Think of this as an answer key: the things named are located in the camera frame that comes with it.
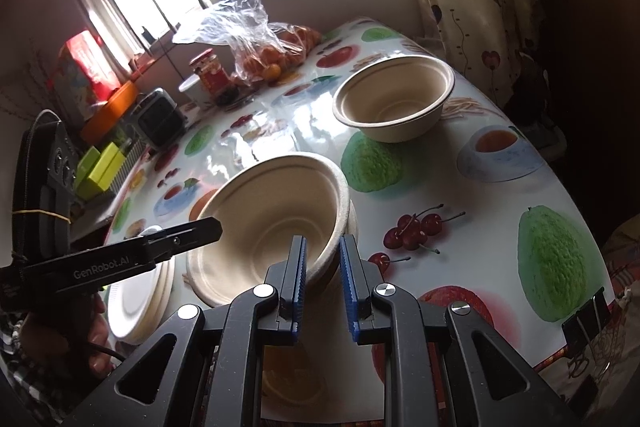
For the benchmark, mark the plastic bag of oranges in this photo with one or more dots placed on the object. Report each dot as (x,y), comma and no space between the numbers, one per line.
(261,50)

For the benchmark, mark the red label jar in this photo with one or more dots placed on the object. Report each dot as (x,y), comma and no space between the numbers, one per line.
(215,79)

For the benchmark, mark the orange box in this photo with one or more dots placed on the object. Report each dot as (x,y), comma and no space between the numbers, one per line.
(109,114)

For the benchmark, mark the upper green box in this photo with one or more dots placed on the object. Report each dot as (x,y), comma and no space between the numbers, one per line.
(85,166)

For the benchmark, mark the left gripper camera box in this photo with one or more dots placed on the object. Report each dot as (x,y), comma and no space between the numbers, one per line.
(43,191)

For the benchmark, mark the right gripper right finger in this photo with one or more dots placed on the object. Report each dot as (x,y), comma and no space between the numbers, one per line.
(444,365)

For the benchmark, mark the black binder clip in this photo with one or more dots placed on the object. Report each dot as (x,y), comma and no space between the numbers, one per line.
(584,332)

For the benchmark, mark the white paper cup container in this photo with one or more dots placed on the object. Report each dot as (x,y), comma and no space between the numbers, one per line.
(196,92)

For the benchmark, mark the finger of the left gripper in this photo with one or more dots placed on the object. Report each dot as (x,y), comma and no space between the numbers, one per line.
(88,271)

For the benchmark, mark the person left hand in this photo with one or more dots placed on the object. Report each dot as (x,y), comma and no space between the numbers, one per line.
(45,343)

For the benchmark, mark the white paper plate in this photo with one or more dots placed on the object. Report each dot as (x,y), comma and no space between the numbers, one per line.
(135,306)

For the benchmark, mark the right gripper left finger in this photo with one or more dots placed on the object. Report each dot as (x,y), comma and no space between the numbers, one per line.
(204,367)

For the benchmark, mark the black white striped tray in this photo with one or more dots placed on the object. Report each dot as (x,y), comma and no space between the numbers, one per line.
(132,150)

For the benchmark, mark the lime green box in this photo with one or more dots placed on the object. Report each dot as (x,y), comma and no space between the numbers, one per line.
(103,173)

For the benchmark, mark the fruit print tablecloth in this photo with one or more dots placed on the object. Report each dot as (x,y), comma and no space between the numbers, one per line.
(513,244)

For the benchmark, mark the grey portable heater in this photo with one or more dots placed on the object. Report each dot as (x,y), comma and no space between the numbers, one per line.
(157,120)

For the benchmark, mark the red gift bag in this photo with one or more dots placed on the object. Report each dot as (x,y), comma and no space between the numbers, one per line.
(82,78)

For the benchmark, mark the beige paper bowl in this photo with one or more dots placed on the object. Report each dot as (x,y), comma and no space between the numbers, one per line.
(289,376)
(396,99)
(260,210)

